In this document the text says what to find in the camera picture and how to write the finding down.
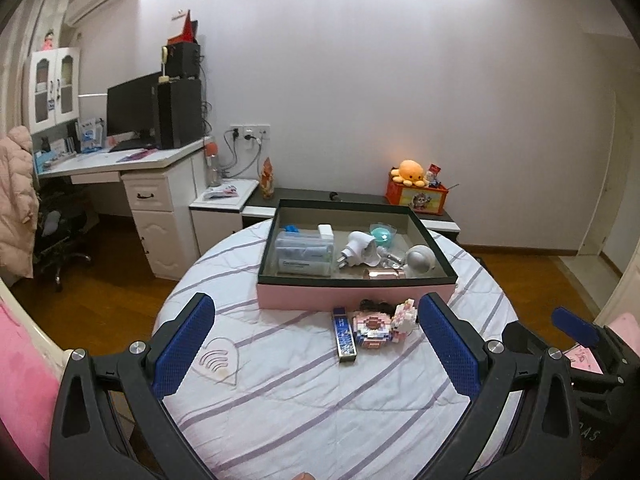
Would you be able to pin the small pink doll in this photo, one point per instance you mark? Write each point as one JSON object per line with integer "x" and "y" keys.
{"x": 48, "y": 41}

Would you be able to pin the black computer tower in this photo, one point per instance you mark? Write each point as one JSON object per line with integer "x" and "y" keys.
{"x": 180, "y": 112}

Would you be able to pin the white wall outlet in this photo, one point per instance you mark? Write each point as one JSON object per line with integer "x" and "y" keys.
{"x": 250, "y": 132}

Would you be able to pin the pink storage box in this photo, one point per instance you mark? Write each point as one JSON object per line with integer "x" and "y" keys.
{"x": 310, "y": 297}

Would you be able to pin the pink puffer jacket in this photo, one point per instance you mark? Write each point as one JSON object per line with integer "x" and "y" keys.
{"x": 15, "y": 200}

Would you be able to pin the black speaker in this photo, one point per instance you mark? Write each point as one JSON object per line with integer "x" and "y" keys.
{"x": 184, "y": 60}

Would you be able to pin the pink booklet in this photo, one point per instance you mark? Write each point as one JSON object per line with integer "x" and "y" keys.
{"x": 135, "y": 155}

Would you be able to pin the person's left hand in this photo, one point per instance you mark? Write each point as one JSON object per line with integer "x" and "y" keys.
{"x": 303, "y": 477}

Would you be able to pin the white bed frame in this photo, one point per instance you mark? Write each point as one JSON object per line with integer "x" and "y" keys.
{"x": 35, "y": 330}

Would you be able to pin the small pink packets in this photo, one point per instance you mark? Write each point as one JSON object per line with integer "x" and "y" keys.
{"x": 220, "y": 193}

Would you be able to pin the dark blue patterned box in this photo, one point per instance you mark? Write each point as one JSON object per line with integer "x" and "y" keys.
{"x": 345, "y": 337}

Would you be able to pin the small cream webcam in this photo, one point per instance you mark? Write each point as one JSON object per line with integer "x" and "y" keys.
{"x": 164, "y": 55}

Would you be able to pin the white hutch cabinet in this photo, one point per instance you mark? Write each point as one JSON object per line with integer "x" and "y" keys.
{"x": 50, "y": 90}

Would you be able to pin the red printed toy box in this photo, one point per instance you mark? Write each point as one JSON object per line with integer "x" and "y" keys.
{"x": 417, "y": 200}

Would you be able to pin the black computer monitor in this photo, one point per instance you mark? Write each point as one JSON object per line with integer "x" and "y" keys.
{"x": 132, "y": 105}

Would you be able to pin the pink block figure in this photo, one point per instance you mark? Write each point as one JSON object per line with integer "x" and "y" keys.
{"x": 405, "y": 316}

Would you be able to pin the small red figurine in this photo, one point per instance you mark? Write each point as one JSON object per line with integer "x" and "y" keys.
{"x": 434, "y": 175}

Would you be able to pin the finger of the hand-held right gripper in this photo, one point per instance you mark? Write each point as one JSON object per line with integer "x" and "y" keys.
{"x": 525, "y": 337}
{"x": 575, "y": 324}

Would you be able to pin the rose gold cylinder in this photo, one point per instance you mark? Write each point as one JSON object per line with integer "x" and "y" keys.
{"x": 385, "y": 273}

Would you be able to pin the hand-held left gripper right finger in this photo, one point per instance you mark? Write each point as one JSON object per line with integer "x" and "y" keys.
{"x": 447, "y": 347}

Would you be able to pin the blue and white box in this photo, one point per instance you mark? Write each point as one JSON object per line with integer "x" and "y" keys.
{"x": 91, "y": 135}

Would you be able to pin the red folder box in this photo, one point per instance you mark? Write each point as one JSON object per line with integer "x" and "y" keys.
{"x": 186, "y": 30}

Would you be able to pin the black keyboard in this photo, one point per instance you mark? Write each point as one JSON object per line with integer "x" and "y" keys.
{"x": 130, "y": 146}

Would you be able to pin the bottle with red cap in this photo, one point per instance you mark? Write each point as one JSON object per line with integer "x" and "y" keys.
{"x": 213, "y": 167}

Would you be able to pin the white nightstand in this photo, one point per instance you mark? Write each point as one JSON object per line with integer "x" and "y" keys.
{"x": 215, "y": 230}

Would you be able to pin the pink printed cloth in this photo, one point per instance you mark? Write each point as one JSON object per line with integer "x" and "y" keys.
{"x": 625, "y": 325}

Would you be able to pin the black office chair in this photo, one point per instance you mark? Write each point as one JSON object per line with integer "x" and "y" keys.
{"x": 60, "y": 230}

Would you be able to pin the orange figurine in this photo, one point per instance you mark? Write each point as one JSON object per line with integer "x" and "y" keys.
{"x": 268, "y": 177}

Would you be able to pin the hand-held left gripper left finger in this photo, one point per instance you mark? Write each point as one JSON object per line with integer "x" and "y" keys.
{"x": 182, "y": 347}

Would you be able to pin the white door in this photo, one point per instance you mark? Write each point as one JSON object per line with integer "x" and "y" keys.
{"x": 600, "y": 185}

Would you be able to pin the black hair band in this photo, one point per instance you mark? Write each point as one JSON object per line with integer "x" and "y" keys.
{"x": 375, "y": 305}

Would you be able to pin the clear plastic case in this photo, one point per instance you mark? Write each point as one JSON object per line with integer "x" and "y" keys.
{"x": 302, "y": 255}

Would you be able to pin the pink bed blanket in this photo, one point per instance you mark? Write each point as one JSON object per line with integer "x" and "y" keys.
{"x": 25, "y": 375}

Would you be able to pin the white desk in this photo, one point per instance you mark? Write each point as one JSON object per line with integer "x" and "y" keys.
{"x": 100, "y": 160}

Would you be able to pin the white round toy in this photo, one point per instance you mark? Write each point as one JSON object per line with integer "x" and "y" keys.
{"x": 420, "y": 260}

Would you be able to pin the small white box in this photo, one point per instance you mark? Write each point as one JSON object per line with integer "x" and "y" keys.
{"x": 326, "y": 232}

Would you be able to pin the white charger plug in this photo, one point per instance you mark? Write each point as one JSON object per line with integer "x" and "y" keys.
{"x": 357, "y": 245}

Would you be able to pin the small clear bottle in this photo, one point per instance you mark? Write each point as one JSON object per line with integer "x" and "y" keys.
{"x": 390, "y": 259}

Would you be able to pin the white curtain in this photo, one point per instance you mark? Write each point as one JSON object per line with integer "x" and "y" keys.
{"x": 20, "y": 50}

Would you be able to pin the orange octopus plush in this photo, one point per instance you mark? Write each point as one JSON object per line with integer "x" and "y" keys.
{"x": 410, "y": 172}

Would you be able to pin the pink block donut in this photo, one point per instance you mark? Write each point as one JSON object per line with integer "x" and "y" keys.
{"x": 372, "y": 327}

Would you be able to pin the teal ball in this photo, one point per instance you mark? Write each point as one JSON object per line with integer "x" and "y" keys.
{"x": 381, "y": 234}

